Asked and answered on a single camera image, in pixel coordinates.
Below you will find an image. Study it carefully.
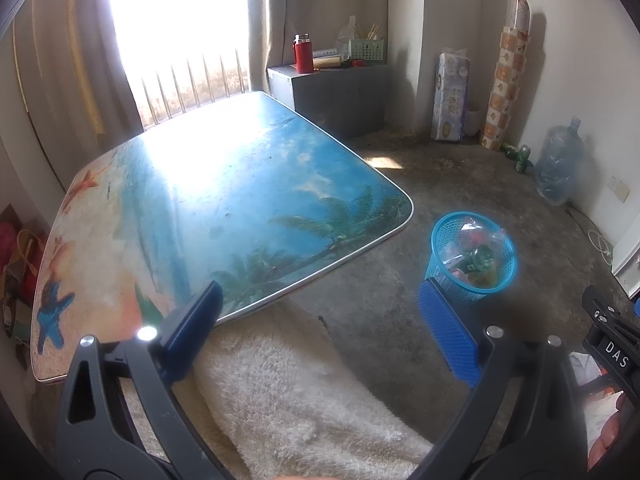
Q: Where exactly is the green plastic storage basket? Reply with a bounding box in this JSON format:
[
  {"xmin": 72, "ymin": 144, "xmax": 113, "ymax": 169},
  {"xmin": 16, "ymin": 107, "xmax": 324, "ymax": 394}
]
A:
[{"xmin": 348, "ymin": 38, "xmax": 385, "ymax": 65}]

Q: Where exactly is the beige curtain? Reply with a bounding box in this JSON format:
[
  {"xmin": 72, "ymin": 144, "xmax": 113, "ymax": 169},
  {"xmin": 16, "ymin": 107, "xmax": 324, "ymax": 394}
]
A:
[
  {"xmin": 247, "ymin": 0, "xmax": 391, "ymax": 93},
  {"xmin": 12, "ymin": 0, "xmax": 141, "ymax": 136}
]

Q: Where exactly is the blue mesh waste basket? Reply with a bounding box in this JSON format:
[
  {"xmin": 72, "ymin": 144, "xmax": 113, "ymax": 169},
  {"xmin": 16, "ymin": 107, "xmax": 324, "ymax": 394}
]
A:
[{"xmin": 424, "ymin": 211, "xmax": 518, "ymax": 302}]

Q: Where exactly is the orange patterned paper roll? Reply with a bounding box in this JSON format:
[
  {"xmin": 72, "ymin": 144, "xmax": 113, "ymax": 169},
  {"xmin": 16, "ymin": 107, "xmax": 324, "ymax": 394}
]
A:
[{"xmin": 480, "ymin": 0, "xmax": 532, "ymax": 151}]

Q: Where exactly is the clear water jug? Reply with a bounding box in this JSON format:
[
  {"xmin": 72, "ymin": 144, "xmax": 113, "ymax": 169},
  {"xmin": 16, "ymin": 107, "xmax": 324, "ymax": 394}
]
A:
[{"xmin": 534, "ymin": 116, "xmax": 585, "ymax": 206}]

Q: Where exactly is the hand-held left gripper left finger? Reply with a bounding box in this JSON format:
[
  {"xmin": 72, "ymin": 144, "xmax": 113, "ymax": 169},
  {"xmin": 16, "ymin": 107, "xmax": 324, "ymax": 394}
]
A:
[{"xmin": 55, "ymin": 280, "xmax": 236, "ymax": 480}]

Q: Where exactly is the grey cabinet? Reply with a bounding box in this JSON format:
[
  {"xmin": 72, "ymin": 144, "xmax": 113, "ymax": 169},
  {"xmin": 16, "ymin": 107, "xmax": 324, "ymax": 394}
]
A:
[{"xmin": 267, "ymin": 62, "xmax": 391, "ymax": 141}]

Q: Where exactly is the metal window grille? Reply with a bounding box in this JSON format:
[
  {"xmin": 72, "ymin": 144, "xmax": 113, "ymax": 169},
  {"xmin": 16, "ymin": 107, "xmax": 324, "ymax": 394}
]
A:
[{"xmin": 132, "ymin": 47, "xmax": 251, "ymax": 128}]

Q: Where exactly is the white appliance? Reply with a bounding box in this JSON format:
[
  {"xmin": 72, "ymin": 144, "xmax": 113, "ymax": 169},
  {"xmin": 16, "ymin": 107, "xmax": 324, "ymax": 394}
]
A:
[{"xmin": 611, "ymin": 225, "xmax": 640, "ymax": 298}]

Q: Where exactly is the white fuzzy blanket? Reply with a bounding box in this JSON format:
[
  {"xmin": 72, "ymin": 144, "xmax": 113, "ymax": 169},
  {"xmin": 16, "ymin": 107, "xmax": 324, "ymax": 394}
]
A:
[{"xmin": 192, "ymin": 302, "xmax": 436, "ymax": 480}]

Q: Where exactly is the white plastic bag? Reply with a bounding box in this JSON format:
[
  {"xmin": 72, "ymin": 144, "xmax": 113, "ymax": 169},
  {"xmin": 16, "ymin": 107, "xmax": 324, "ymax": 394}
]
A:
[{"xmin": 337, "ymin": 15, "xmax": 358, "ymax": 56}]

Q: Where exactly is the white cable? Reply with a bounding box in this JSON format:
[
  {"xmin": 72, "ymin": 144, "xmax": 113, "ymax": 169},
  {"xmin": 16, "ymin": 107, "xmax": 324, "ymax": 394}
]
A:
[{"xmin": 587, "ymin": 230, "xmax": 613, "ymax": 263}]

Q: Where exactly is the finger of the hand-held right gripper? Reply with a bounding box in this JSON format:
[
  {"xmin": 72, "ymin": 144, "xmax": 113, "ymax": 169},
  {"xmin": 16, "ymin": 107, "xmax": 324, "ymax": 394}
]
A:
[{"xmin": 581, "ymin": 285, "xmax": 640, "ymax": 341}]

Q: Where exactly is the red thermos bottle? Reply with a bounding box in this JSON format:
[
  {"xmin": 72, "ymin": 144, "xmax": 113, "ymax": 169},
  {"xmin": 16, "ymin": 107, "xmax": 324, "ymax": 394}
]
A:
[{"xmin": 293, "ymin": 34, "xmax": 314, "ymax": 74}]

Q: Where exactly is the person's right hand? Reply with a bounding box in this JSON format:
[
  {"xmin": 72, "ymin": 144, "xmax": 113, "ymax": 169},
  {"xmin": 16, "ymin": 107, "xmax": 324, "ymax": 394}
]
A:
[{"xmin": 587, "ymin": 392, "xmax": 633, "ymax": 471}]

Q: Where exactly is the toilet paper pack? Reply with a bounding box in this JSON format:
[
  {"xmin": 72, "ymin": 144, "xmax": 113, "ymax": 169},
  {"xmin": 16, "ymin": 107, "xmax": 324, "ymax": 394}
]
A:
[{"xmin": 431, "ymin": 50, "xmax": 472, "ymax": 142}]

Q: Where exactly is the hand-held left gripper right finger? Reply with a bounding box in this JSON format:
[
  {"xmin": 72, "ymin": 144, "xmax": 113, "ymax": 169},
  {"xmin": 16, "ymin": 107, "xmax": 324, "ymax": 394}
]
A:
[{"xmin": 412, "ymin": 279, "xmax": 588, "ymax": 480}]

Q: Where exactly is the wall outlet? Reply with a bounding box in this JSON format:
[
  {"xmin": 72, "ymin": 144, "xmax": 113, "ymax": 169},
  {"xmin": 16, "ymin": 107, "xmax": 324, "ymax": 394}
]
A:
[{"xmin": 607, "ymin": 176, "xmax": 632, "ymax": 204}]

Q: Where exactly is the red gift bag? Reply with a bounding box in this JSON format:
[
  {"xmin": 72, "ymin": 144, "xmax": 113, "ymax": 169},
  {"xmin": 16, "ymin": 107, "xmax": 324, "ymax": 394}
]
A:
[{"xmin": 2, "ymin": 229, "xmax": 51, "ymax": 311}]

